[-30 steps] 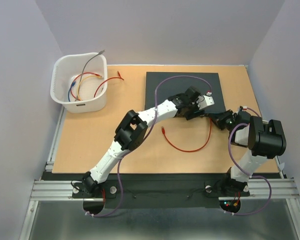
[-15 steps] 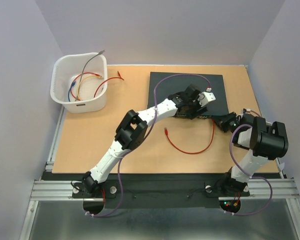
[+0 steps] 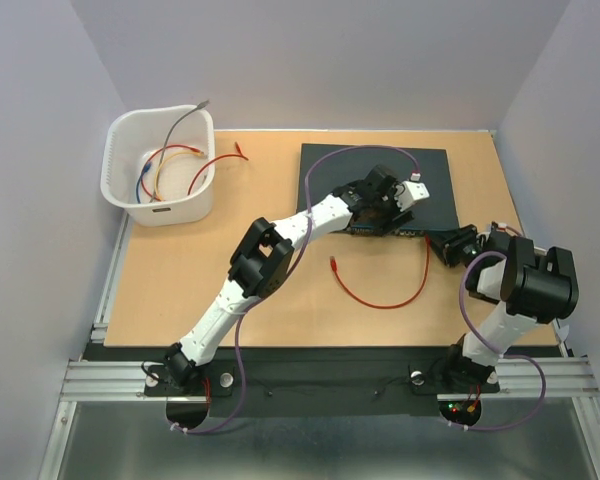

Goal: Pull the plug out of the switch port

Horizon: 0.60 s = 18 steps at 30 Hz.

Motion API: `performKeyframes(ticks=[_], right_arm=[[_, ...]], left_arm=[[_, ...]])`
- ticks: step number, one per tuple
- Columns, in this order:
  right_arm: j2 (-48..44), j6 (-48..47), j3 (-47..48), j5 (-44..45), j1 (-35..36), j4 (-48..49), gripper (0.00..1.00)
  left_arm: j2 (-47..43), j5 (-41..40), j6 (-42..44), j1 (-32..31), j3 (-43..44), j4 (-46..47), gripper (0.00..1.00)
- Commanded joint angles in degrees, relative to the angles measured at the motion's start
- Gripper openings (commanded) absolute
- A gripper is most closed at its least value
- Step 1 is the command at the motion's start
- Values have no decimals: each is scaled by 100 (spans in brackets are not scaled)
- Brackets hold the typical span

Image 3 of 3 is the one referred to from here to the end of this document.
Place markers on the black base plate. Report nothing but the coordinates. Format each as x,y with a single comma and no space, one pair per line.
343,381

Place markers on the aluminium frame rail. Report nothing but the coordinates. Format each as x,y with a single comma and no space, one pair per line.
570,377

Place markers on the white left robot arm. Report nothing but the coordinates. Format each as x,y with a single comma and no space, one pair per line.
261,262

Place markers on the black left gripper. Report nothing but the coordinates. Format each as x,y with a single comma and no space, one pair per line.
380,224

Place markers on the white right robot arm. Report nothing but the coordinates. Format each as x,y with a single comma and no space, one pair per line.
509,288

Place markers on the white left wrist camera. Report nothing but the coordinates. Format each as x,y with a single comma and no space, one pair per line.
411,192

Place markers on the white plastic basket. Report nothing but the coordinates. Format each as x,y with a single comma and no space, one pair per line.
156,165

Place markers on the dark blue network switch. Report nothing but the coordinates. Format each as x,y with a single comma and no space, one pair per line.
327,168

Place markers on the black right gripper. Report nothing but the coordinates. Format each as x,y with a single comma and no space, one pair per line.
451,239

